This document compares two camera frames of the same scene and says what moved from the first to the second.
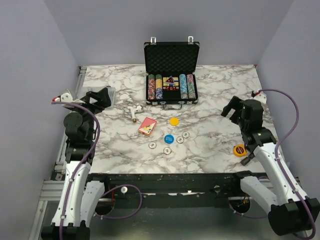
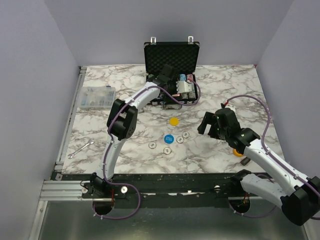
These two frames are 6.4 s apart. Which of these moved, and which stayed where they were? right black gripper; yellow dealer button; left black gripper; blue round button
Moved: right black gripper; left black gripper
Stayed: blue round button; yellow dealer button
